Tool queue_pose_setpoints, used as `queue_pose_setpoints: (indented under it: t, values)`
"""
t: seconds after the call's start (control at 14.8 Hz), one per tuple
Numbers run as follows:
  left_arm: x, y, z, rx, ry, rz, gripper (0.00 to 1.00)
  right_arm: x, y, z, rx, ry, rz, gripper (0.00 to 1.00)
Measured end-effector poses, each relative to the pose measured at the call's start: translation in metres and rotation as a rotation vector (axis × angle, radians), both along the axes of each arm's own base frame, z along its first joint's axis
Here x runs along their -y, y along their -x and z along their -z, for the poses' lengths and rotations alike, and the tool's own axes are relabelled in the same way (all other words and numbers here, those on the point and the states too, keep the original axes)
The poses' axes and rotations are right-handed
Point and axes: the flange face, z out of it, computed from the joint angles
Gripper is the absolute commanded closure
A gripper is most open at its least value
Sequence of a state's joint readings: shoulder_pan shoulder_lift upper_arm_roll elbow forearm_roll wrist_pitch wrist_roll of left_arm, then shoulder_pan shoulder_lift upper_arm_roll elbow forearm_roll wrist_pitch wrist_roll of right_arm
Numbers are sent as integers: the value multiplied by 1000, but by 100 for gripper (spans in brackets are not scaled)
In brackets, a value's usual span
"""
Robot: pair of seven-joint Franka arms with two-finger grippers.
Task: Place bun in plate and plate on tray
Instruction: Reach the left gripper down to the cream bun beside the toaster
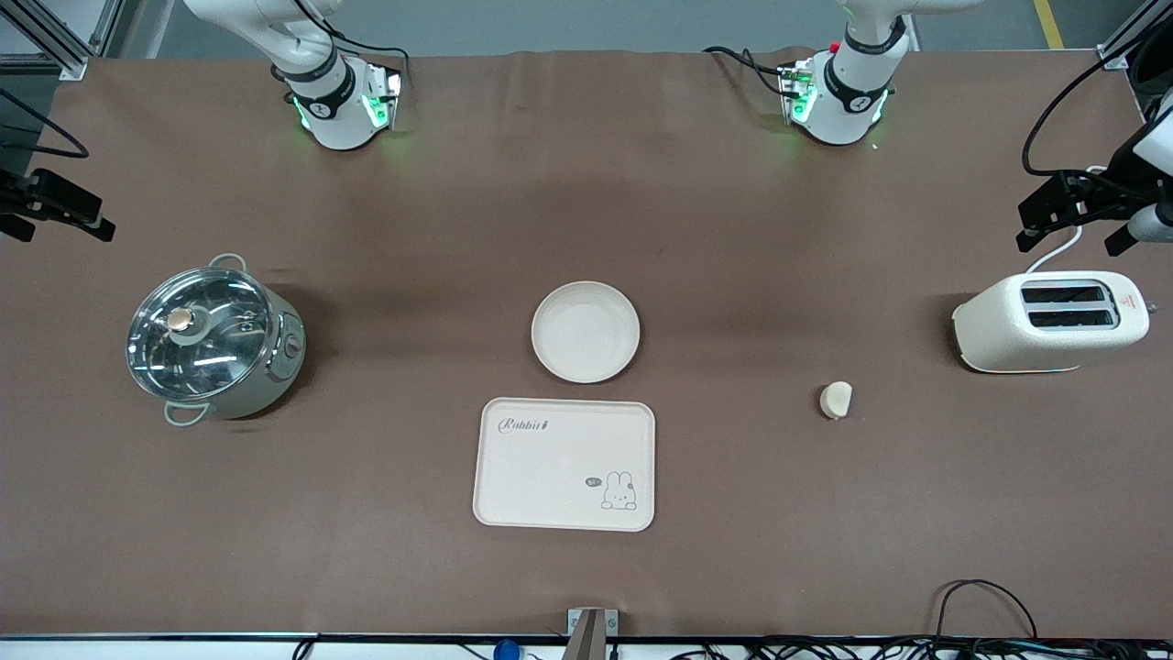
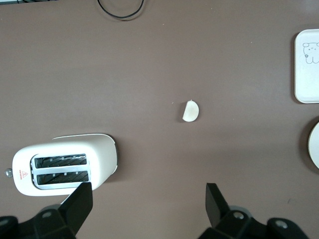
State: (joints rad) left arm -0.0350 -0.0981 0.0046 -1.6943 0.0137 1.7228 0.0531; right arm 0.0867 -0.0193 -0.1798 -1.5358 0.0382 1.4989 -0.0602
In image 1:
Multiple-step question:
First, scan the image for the round beige plate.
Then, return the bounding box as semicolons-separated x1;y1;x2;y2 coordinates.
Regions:
532;280;641;384

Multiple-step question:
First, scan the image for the white toaster power cable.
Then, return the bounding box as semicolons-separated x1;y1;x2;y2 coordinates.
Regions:
1025;165;1112;274

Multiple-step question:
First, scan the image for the aluminium frame profile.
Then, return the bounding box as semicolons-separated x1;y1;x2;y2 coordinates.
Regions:
1100;0;1173;71
0;0;126;82

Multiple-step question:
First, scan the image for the light green electric pot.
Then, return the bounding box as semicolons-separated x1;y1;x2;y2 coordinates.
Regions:
126;254;308;428

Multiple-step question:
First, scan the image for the black cable bundle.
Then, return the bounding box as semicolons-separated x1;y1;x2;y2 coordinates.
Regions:
669;636;1173;660

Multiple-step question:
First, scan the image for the beige rabbit print tray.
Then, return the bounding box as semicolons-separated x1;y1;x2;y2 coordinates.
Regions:
473;397;657;533

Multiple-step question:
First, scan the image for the cream two-slot toaster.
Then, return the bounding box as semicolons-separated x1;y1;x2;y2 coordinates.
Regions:
951;271;1151;374

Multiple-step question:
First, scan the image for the aluminium camera mount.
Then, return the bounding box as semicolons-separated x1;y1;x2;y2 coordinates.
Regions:
566;608;619;660

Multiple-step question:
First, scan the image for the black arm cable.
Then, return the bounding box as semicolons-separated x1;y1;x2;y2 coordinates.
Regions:
1021;0;1157;178
0;87;91;160

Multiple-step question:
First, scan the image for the glass pot lid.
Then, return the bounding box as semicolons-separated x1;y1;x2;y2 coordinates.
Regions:
126;267;274;402

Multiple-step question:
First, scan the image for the brown table mat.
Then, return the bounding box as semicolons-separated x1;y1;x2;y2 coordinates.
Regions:
0;48;1173;640

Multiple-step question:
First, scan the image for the black base cable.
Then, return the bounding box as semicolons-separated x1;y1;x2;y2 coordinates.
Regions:
293;0;411;90
703;46;791;98

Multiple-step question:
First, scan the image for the black looped cable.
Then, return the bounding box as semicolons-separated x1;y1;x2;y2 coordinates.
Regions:
935;578;1039;643

